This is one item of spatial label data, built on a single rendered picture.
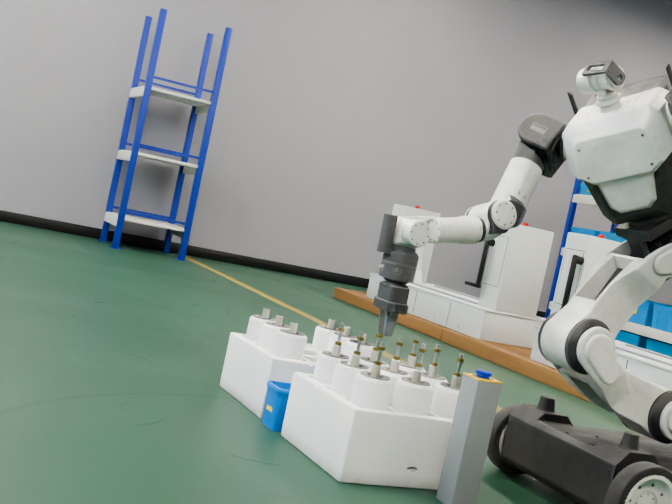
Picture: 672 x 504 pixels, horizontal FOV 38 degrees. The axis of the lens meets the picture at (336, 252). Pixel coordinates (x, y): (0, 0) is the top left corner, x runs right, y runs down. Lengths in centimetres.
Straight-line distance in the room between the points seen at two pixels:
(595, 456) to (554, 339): 30
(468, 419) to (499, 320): 356
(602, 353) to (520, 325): 347
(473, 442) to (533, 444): 38
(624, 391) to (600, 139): 66
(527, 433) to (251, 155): 646
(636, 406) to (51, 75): 662
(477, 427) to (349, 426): 30
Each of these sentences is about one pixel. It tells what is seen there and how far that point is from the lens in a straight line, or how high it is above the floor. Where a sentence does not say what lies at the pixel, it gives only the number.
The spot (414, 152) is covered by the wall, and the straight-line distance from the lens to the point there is 955.
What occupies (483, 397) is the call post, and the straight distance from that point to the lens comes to 234.
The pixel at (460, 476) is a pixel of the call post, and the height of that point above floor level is 8.
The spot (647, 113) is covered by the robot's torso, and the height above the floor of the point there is 102.
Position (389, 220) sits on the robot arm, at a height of 64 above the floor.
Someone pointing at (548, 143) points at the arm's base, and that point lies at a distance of 259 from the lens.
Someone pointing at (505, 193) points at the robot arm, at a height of 77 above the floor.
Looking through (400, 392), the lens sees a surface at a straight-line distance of 245.
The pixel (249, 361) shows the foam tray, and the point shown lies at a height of 13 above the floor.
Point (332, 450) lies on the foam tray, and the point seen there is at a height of 6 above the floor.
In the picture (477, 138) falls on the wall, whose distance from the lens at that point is 989.
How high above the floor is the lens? 62
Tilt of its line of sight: 2 degrees down
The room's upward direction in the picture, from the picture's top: 12 degrees clockwise
